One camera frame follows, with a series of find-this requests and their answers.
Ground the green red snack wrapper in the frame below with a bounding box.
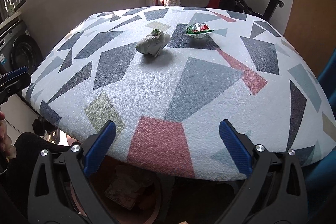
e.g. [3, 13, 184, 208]
[186, 23, 214, 39]

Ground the brown round trash bin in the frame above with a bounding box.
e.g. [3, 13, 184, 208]
[69, 157, 161, 224]

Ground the person left hand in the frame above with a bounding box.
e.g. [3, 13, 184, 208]
[0, 111, 17, 159]

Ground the front-load washing machine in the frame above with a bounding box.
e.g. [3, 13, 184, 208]
[0, 18, 43, 75]

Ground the geometric patterned tablecloth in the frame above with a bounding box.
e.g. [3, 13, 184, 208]
[23, 7, 335, 180]

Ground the wooden wardrobe panel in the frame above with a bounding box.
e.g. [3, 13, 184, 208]
[284, 0, 335, 76]

